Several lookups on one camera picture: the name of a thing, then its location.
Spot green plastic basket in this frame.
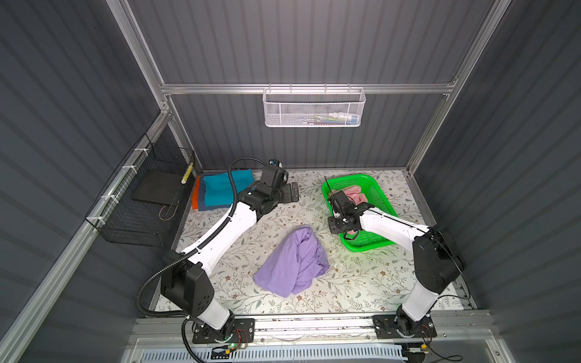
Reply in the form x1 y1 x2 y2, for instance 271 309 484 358
321 174 396 252

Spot purple t-shirt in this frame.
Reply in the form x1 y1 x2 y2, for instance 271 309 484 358
253 225 331 298

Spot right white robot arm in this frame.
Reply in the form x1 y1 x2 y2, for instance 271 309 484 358
328 191 465 338

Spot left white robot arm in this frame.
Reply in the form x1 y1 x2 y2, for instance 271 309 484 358
160 160 294 341

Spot pink t-shirt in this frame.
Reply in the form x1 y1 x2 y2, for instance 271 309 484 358
342 185 368 206

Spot folded teal t-shirt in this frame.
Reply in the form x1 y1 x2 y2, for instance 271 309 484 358
203 169 254 207

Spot folded blue t-shirt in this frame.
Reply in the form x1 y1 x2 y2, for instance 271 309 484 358
198 177 230 211

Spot floral table mat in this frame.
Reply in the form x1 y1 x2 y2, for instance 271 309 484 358
153 169 464 317

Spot folded orange t-shirt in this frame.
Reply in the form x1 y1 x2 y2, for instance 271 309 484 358
191 176 201 210

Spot white wire mesh basket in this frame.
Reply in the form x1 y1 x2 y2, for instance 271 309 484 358
262 87 366 128

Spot black wire basket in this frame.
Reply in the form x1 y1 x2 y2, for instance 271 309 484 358
86 136 197 248

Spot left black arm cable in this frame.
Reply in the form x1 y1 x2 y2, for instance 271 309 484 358
135 156 269 363

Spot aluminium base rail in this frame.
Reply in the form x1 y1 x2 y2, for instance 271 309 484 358
128 310 499 346

